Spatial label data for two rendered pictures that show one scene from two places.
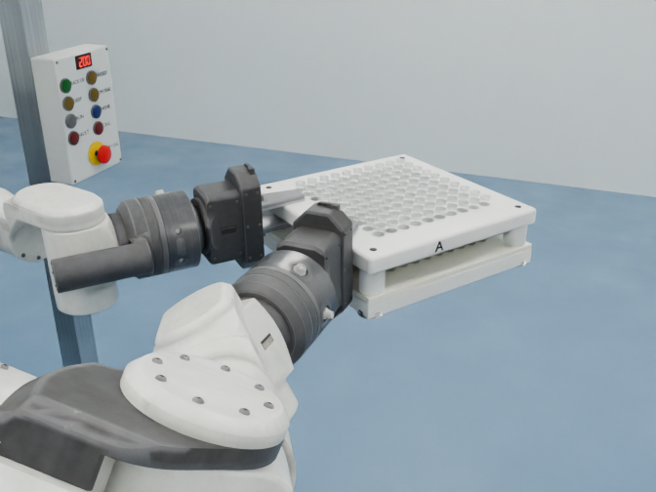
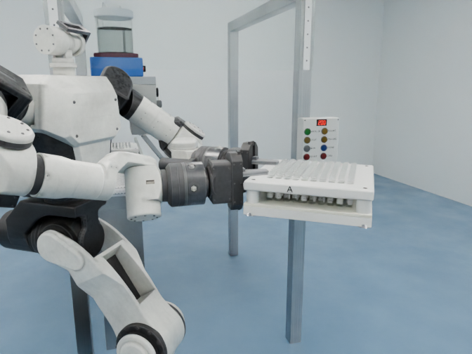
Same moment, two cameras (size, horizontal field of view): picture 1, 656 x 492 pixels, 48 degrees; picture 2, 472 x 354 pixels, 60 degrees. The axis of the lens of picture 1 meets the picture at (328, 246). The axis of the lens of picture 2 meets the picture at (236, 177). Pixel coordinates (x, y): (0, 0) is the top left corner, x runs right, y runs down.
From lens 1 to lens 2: 0.68 m
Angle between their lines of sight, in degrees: 50
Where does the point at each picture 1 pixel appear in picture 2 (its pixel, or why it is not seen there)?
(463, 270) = (310, 211)
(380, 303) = (250, 208)
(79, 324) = (296, 251)
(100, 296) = not seen: hidden behind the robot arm
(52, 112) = (300, 143)
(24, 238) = not seen: hidden behind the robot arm
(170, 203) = (213, 149)
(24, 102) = (293, 138)
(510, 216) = (348, 189)
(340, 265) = (230, 179)
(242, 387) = (17, 130)
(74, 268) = (165, 161)
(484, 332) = not seen: outside the picture
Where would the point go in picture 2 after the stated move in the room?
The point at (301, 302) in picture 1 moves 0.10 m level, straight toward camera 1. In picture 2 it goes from (176, 175) to (128, 183)
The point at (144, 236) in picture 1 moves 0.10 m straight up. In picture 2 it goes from (197, 159) to (195, 117)
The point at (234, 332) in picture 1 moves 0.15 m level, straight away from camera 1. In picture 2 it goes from (110, 158) to (175, 149)
